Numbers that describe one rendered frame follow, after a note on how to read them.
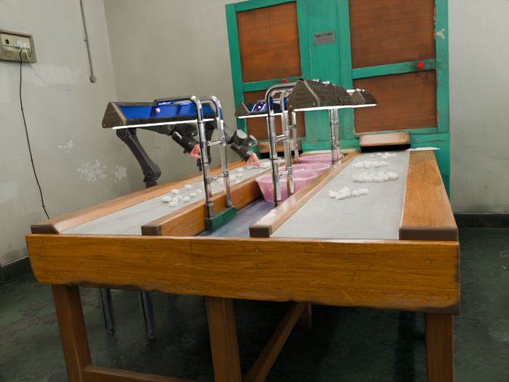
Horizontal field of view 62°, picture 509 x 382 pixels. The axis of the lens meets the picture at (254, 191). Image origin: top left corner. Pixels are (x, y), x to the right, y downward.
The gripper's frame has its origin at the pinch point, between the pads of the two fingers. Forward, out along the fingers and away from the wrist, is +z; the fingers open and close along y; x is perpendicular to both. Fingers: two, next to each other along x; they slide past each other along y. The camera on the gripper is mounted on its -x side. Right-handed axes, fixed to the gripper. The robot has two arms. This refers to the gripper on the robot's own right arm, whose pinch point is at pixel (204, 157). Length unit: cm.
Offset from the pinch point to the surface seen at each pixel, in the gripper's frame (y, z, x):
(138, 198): -52, 4, 10
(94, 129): 140, -160, 107
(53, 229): -95, 4, 10
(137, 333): -26, 28, 89
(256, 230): -95, 55, -33
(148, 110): -74, 2, -31
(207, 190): -67, 31, -19
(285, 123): -52, 37, -50
